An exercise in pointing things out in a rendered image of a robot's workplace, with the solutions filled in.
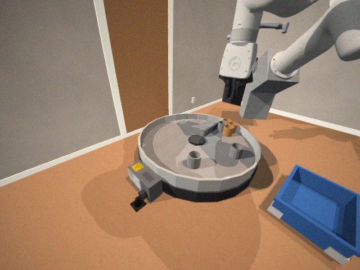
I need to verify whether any blue shallow tray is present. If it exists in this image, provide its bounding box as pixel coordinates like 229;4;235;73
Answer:
267;164;360;265

